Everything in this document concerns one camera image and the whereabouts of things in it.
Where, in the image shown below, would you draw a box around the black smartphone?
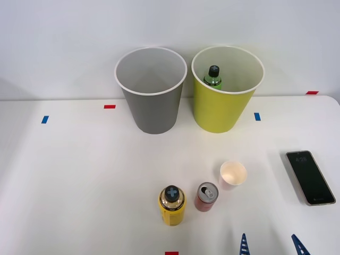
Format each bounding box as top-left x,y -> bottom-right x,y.
285,150 -> 337,207

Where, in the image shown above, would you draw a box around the green plastic bottle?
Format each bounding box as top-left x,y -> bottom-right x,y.
203,65 -> 223,91

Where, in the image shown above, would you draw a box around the red drink can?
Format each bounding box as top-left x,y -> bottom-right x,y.
194,182 -> 219,213

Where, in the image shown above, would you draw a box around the white paper cup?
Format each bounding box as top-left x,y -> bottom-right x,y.
218,160 -> 248,191

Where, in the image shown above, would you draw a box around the yellow-green plastic waste bin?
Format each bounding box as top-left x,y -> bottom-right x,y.
191,45 -> 265,134

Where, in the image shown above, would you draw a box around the grey plastic waste bin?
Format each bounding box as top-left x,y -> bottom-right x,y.
114,46 -> 188,135

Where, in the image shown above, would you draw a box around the yellow plastic bottle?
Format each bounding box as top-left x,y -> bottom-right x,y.
158,185 -> 187,227

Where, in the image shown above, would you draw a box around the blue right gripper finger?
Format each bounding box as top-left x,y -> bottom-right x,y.
291,234 -> 310,255
238,233 -> 250,255

